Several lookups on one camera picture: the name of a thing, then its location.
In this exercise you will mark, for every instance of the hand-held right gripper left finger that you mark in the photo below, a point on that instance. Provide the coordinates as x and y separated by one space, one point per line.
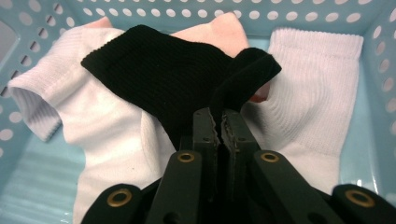
205 133

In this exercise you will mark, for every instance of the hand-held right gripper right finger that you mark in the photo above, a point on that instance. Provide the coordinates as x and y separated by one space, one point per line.
238 140

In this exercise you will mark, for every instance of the white sock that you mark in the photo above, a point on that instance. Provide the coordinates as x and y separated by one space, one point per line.
93 109
311 93

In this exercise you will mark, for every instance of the blue perforated plastic basket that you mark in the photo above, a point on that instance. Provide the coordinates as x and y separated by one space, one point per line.
46 186

